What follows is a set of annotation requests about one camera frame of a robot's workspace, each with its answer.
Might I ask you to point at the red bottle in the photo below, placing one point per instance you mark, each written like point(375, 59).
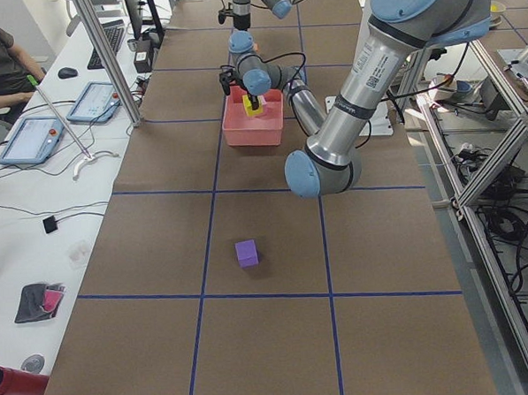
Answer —
point(18, 382)

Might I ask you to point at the black computer mouse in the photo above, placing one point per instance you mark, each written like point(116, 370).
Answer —
point(67, 73)

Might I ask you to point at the pink plastic bin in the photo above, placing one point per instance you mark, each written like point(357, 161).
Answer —
point(241, 130)

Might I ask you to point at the grey and pink cloth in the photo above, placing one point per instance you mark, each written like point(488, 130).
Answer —
point(39, 302)

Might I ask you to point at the purple foam block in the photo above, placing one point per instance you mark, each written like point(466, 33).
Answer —
point(246, 252)

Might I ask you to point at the metal rod on stand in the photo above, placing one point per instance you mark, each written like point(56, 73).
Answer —
point(87, 157)

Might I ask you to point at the yellow foam block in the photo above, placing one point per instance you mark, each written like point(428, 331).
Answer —
point(246, 103)

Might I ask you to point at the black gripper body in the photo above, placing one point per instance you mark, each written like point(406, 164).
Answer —
point(255, 101)

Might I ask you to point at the small black square puck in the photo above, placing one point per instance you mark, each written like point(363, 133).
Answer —
point(50, 224)

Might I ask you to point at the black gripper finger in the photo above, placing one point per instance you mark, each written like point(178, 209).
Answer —
point(255, 104)

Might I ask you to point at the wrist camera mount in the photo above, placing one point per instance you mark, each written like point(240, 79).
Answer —
point(225, 12)
point(228, 78)

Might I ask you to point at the aluminium frame post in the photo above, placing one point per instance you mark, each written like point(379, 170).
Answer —
point(98, 38)

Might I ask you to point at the far teach pendant tablet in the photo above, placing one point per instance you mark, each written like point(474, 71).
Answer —
point(96, 104)

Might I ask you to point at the near teach pendant tablet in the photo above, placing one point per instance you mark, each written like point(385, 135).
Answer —
point(33, 141)

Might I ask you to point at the grey round lid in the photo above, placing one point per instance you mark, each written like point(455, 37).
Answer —
point(33, 364)

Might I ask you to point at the teach pendant tablet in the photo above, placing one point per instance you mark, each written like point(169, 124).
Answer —
point(33, 141)
point(96, 104)

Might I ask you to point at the pink foam block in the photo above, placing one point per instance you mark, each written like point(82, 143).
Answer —
point(266, 108)

